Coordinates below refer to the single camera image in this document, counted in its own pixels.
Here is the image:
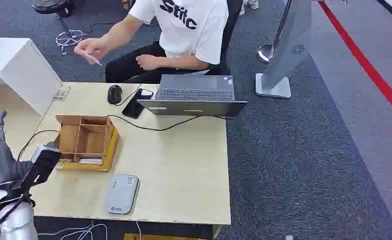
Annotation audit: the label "person's right hand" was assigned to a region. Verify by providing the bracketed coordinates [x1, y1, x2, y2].
[74, 36, 113, 66]

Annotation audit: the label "person's left hand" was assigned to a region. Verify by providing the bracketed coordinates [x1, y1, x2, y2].
[135, 54, 161, 71]

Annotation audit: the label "white card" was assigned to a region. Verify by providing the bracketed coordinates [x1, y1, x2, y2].
[82, 52, 103, 67]
[79, 158, 103, 166]

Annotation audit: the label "black stool with chrome base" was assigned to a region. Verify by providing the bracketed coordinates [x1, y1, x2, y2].
[31, 0, 85, 56]

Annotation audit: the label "black smartphone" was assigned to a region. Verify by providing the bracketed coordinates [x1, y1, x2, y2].
[122, 88, 154, 119]

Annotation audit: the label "black computer mouse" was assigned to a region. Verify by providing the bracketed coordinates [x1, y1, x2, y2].
[107, 84, 123, 106]

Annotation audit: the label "person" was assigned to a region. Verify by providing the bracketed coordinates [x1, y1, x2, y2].
[74, 0, 230, 84]

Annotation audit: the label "small stack of cards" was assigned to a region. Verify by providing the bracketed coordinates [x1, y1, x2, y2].
[52, 86, 71, 101]

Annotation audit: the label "grey laptop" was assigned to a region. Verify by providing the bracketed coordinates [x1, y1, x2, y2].
[136, 74, 248, 118]

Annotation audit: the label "white cabinet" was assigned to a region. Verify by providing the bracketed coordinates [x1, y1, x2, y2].
[0, 37, 63, 117]

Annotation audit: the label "black office chair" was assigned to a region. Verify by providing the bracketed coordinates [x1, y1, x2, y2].
[125, 0, 244, 84]

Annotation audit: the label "wooden card box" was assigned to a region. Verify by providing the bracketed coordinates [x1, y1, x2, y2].
[54, 114, 121, 173]

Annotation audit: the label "white card in box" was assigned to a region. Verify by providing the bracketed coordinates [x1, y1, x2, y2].
[79, 158, 103, 166]

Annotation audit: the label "white shoe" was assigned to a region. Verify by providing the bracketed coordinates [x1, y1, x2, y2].
[239, 0, 260, 16]

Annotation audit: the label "grey card reader device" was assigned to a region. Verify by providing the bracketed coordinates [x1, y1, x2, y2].
[104, 173, 140, 216]

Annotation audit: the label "grey kiosk stand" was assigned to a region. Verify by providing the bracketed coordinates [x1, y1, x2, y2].
[255, 0, 313, 100]

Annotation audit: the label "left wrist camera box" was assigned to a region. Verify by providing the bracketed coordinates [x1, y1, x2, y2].
[12, 144, 63, 200]

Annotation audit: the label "black cable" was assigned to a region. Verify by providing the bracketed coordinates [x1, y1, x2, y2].
[17, 84, 236, 162]

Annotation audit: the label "white cables under desk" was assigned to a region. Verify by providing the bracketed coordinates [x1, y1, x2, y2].
[36, 221, 143, 240]

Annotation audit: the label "chrome stanchion post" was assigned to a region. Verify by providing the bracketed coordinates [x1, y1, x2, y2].
[257, 0, 293, 64]

